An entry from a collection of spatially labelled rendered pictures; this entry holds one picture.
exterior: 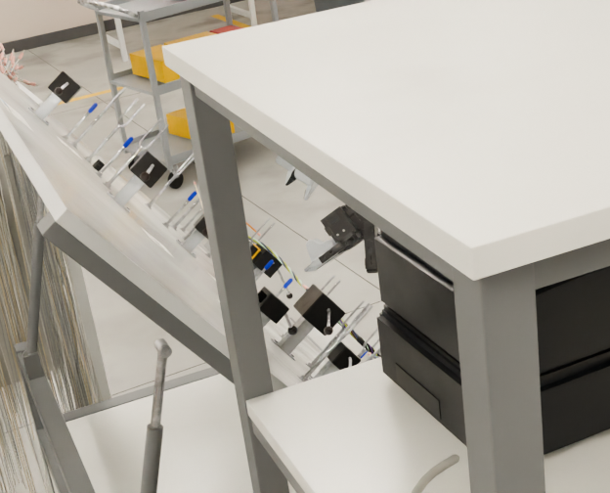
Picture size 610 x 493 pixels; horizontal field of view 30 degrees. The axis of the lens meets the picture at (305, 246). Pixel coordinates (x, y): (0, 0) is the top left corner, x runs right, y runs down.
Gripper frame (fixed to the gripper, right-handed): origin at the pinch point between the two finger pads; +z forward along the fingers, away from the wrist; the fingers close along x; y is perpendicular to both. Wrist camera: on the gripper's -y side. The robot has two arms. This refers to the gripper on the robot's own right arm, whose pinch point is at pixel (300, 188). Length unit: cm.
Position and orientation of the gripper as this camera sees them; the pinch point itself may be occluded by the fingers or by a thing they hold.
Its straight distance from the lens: 233.5
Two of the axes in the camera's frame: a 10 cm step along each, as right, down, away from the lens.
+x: 4.5, 3.9, -8.0
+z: -3.5, 9.0, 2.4
